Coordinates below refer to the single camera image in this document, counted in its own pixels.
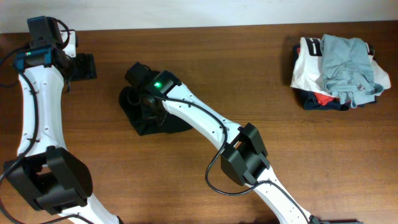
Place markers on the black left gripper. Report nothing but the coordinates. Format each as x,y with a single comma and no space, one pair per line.
86,68

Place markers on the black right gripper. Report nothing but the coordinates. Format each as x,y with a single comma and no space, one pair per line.
146,112

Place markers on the black t-shirt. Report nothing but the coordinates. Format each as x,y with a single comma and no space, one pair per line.
172,124

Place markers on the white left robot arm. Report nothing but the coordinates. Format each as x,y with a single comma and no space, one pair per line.
47,176

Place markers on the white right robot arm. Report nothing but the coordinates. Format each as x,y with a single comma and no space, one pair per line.
240,149

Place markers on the navy red garment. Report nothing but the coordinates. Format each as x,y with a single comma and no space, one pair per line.
315,101

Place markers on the white garment in pile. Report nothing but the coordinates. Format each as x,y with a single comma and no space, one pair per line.
307,73

